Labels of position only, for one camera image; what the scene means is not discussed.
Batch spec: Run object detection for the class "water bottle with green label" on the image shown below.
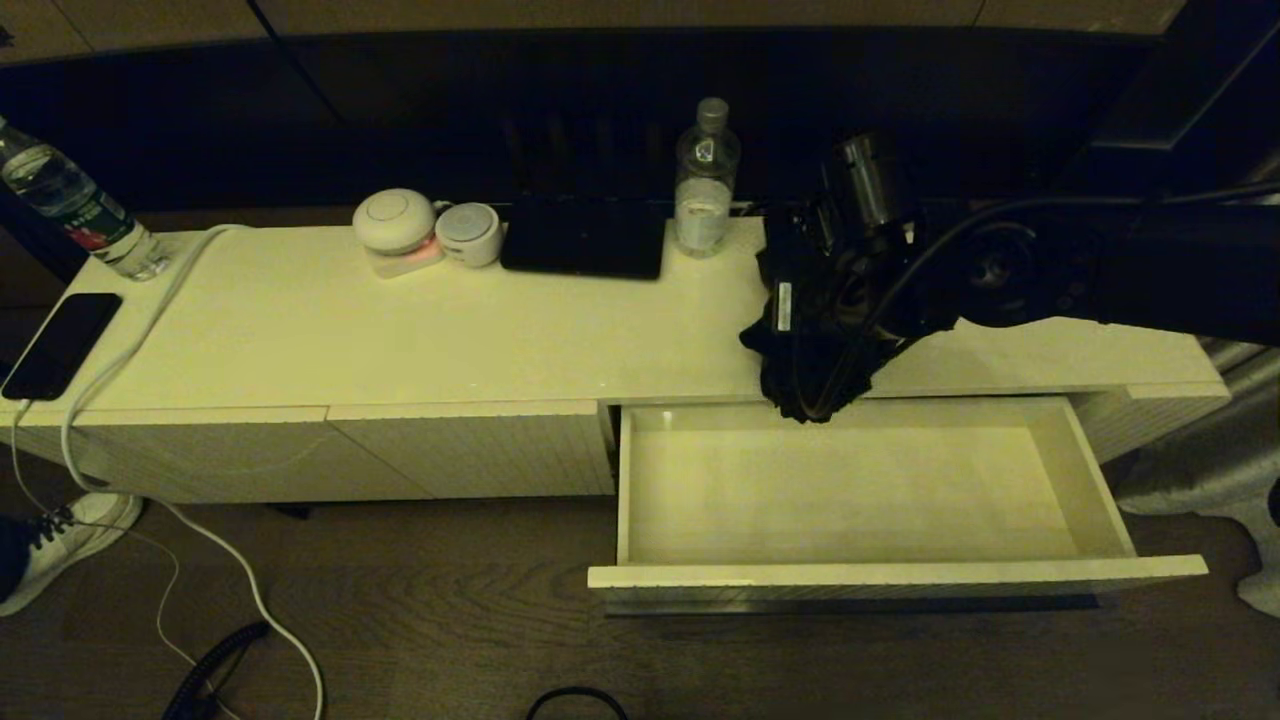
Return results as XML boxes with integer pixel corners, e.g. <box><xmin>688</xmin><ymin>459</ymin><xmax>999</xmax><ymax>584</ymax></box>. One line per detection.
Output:
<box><xmin>0</xmin><ymin>112</ymin><xmax>179</xmax><ymax>282</ymax></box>

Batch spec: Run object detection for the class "small white round speaker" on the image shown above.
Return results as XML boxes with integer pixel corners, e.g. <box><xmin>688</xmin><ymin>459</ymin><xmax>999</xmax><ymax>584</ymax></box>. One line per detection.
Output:
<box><xmin>435</xmin><ymin>203</ymin><xmax>504</xmax><ymax>268</ymax></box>

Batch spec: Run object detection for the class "white dome-shaped device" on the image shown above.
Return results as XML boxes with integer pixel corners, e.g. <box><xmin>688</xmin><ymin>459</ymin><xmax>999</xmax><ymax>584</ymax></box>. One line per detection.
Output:
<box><xmin>352</xmin><ymin>189</ymin><xmax>439</xmax><ymax>255</ymax></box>

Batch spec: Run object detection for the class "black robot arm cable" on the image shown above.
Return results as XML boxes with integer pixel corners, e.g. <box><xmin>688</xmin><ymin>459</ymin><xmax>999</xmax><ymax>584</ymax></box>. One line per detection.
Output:
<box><xmin>800</xmin><ymin>178</ymin><xmax>1280</xmax><ymax>423</ymax></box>

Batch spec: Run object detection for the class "dark trouser leg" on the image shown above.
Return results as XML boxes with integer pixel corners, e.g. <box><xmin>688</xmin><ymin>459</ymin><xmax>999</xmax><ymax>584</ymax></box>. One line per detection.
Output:
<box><xmin>0</xmin><ymin>513</ymin><xmax>37</xmax><ymax>603</ymax></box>

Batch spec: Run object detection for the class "white low cabinet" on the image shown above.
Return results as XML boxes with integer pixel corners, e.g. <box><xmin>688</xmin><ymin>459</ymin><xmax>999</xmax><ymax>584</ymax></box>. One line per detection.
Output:
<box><xmin>0</xmin><ymin>208</ymin><xmax>1229</xmax><ymax>521</ymax></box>

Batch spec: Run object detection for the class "thin white charging cable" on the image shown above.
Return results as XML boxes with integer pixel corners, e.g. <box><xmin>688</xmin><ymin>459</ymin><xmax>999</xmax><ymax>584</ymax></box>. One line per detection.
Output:
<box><xmin>12</xmin><ymin>400</ymin><xmax>243</xmax><ymax>720</ymax></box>

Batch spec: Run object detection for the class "white sneaker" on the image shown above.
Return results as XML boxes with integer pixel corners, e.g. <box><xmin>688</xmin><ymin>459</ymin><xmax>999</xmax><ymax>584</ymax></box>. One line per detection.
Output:
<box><xmin>0</xmin><ymin>492</ymin><xmax>144</xmax><ymax>617</ymax></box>

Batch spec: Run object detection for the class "black umbrella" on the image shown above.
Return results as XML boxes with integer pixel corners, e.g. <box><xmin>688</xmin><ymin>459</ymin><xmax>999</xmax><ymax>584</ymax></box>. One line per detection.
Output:
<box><xmin>738</xmin><ymin>228</ymin><xmax>907</xmax><ymax>426</ymax></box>

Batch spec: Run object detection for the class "black coiled cable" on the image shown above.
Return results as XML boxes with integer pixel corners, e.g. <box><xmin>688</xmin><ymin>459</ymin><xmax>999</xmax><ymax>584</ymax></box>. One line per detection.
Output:
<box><xmin>163</xmin><ymin>622</ymin><xmax>273</xmax><ymax>720</ymax></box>

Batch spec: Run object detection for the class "dark grey door frame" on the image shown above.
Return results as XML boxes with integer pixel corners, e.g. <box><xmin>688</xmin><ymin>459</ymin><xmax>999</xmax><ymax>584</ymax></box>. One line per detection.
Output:
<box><xmin>1088</xmin><ymin>0</ymin><xmax>1280</xmax><ymax>153</ymax></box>

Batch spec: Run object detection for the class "clear bottle with grey cap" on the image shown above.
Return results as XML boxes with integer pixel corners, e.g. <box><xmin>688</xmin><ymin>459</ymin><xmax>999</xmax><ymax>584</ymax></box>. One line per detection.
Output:
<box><xmin>672</xmin><ymin>97</ymin><xmax>742</xmax><ymax>259</ymax></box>

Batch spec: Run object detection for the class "white cabinet drawer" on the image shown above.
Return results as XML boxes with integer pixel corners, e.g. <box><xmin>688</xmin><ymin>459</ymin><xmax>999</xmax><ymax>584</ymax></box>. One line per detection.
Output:
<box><xmin>586</xmin><ymin>394</ymin><xmax>1211</xmax><ymax>614</ymax></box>

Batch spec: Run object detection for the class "black cable loop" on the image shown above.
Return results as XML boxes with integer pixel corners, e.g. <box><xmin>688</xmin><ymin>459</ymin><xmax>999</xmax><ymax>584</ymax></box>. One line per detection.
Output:
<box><xmin>525</xmin><ymin>686</ymin><xmax>631</xmax><ymax>720</ymax></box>

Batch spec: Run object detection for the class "black smartphone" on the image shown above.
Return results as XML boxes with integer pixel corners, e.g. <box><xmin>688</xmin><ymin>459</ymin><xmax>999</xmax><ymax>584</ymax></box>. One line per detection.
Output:
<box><xmin>2</xmin><ymin>292</ymin><xmax>126</xmax><ymax>401</ymax></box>

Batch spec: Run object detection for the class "black flat tablet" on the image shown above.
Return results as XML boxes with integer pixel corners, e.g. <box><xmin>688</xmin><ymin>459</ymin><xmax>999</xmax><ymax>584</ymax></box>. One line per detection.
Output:
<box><xmin>500</xmin><ymin>193</ymin><xmax>667</xmax><ymax>280</ymax></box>

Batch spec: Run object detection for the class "thick white cable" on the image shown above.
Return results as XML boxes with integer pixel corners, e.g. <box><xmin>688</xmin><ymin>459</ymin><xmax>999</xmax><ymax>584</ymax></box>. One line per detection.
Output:
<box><xmin>62</xmin><ymin>224</ymin><xmax>327</xmax><ymax>720</ymax></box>

